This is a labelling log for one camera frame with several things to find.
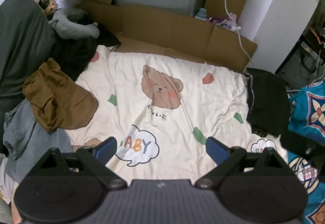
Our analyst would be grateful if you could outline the dark green pillow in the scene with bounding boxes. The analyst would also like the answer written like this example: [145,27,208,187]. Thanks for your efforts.
[1,0,56,97]

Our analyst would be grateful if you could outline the white cable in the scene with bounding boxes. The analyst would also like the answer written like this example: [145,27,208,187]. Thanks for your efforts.
[218,0,252,62]

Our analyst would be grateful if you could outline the blue jeans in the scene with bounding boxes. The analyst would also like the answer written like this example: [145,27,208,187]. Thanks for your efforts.
[3,99,73,183]

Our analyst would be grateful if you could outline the small bear doll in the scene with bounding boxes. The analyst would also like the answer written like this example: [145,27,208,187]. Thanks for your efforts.
[39,0,58,20]

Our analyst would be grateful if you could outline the black garment left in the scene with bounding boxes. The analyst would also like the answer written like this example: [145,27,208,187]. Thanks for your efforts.
[50,24,121,81]

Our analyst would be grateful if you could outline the brown cardboard sheet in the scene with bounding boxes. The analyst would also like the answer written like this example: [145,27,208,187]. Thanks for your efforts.
[78,0,257,72]

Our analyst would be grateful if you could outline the grey plush toy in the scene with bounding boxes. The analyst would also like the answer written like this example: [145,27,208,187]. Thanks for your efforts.
[49,8,100,40]

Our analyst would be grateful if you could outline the brown t-shirt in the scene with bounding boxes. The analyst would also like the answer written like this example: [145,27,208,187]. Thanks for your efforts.
[23,58,99,132]

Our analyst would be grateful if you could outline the white bear print duvet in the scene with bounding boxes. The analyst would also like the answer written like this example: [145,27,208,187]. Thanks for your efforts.
[67,46,288,182]

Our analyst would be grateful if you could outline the blue patterned cloth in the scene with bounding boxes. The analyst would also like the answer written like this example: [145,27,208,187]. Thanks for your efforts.
[288,82,324,223]

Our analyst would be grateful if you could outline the dark desk frame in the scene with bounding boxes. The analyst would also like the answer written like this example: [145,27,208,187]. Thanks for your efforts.
[275,10,325,77]

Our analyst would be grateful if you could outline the black garment right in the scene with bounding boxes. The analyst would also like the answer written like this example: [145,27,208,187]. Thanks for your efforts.
[244,68,290,137]

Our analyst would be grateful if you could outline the black garment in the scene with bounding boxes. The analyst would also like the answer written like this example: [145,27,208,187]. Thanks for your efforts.
[244,68,290,137]
[50,24,121,81]

